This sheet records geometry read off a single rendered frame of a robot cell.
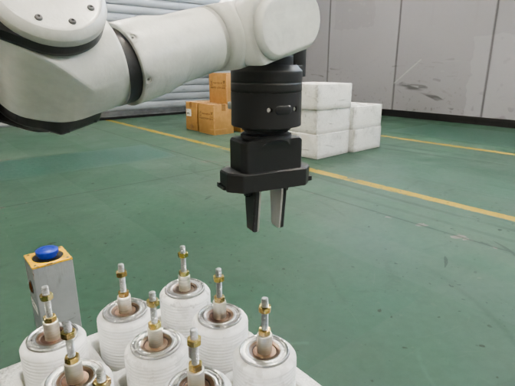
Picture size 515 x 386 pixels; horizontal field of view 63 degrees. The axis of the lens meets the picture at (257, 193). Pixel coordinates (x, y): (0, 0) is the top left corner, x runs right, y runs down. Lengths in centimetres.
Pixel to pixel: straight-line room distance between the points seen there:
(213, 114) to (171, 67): 386
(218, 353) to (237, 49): 48
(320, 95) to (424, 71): 304
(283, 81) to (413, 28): 565
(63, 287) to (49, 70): 60
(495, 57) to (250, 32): 525
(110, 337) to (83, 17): 55
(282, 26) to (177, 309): 53
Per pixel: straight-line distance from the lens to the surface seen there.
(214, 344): 72
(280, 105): 50
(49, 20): 33
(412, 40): 611
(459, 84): 578
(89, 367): 68
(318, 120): 313
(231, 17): 44
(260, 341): 65
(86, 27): 34
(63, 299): 90
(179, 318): 82
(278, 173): 53
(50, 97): 38
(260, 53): 45
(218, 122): 428
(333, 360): 107
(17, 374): 84
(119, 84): 37
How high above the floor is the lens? 66
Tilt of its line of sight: 17 degrees down
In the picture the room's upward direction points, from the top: straight up
